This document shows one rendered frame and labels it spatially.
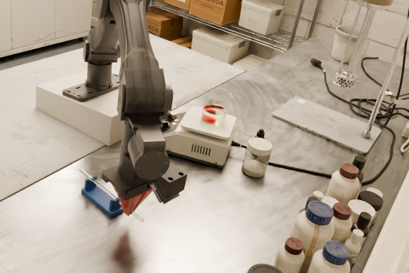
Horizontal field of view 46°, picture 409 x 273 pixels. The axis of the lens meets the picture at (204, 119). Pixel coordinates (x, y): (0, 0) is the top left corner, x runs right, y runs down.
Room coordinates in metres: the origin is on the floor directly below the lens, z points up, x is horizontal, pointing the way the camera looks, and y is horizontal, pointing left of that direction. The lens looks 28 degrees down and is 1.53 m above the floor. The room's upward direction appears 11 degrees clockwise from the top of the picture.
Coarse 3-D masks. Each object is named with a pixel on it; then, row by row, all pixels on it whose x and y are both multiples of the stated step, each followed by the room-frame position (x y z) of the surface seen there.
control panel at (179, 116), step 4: (184, 112) 1.10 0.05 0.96; (180, 116) 1.09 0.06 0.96; (164, 120) 1.09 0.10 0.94; (176, 120) 1.06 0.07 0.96; (180, 120) 1.06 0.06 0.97; (176, 124) 1.04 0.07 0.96; (172, 128) 1.02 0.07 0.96; (176, 128) 1.01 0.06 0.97; (164, 132) 1.01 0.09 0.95; (168, 132) 1.00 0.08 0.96
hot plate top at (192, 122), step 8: (192, 112) 1.07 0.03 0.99; (200, 112) 1.07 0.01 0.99; (184, 120) 1.02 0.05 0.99; (192, 120) 1.03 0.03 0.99; (200, 120) 1.03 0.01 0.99; (232, 120) 1.07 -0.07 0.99; (184, 128) 0.99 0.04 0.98; (192, 128) 0.99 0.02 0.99; (200, 128) 0.99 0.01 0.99; (208, 128) 1.00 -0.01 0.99; (216, 128) 1.01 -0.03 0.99; (224, 128) 1.02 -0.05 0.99; (232, 128) 1.03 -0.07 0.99; (216, 136) 0.98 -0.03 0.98; (224, 136) 0.98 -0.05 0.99
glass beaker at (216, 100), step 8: (208, 88) 1.05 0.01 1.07; (216, 88) 1.07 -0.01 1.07; (208, 96) 1.02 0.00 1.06; (216, 96) 1.07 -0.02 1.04; (224, 96) 1.06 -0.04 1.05; (232, 96) 1.03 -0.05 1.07; (208, 104) 1.01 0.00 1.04; (216, 104) 1.01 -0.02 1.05; (224, 104) 1.01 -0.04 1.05; (208, 112) 1.01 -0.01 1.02; (216, 112) 1.01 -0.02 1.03; (224, 112) 1.02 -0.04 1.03; (208, 120) 1.01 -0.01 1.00; (216, 120) 1.01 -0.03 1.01; (224, 120) 1.03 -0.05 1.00
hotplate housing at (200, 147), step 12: (180, 132) 0.99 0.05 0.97; (192, 132) 1.00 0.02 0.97; (168, 144) 0.99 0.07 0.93; (180, 144) 0.98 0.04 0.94; (192, 144) 0.98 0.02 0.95; (204, 144) 0.98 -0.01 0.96; (216, 144) 0.97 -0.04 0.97; (228, 144) 0.99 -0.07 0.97; (180, 156) 0.99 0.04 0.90; (192, 156) 0.98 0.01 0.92; (204, 156) 0.98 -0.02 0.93; (216, 156) 0.97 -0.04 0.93
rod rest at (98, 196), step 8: (96, 176) 0.80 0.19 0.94; (88, 184) 0.79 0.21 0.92; (88, 192) 0.78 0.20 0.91; (96, 192) 0.78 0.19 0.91; (104, 192) 0.79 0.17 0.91; (96, 200) 0.76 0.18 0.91; (104, 200) 0.76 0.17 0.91; (112, 200) 0.74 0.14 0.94; (104, 208) 0.74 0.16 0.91; (112, 208) 0.74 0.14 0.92; (120, 208) 0.75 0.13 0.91; (112, 216) 0.73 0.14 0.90
